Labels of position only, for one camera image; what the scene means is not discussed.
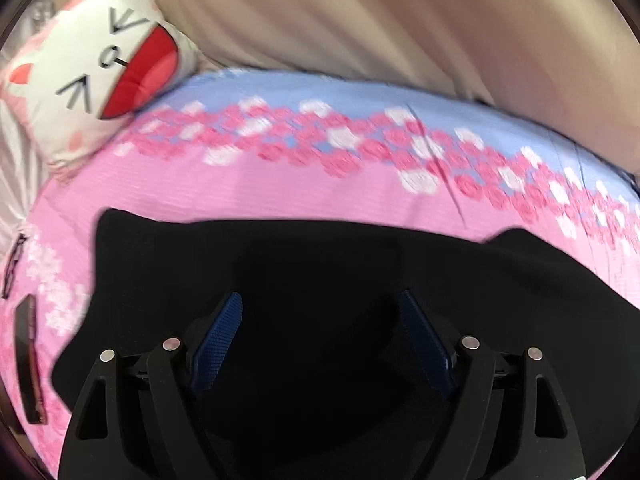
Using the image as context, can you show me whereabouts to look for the black pants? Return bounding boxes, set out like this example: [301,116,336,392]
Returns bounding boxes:
[50,207,640,480]

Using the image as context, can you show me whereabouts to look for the dark framed eyeglasses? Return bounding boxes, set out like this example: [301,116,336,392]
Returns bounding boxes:
[2,232,28,301]

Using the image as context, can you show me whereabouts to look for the pink floral bedsheet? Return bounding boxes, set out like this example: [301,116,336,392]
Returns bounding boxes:
[0,67,640,480]

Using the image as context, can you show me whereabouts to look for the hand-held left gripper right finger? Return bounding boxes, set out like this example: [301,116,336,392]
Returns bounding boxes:
[397,289,588,480]

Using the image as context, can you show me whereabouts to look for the black phone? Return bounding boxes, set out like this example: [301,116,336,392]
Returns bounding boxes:
[14,294,48,426]

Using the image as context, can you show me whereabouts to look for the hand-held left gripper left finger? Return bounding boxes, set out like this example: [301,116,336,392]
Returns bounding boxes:
[57,291,244,480]

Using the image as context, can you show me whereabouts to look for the white cat face pillow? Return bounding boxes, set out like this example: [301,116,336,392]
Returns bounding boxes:
[0,0,203,183]

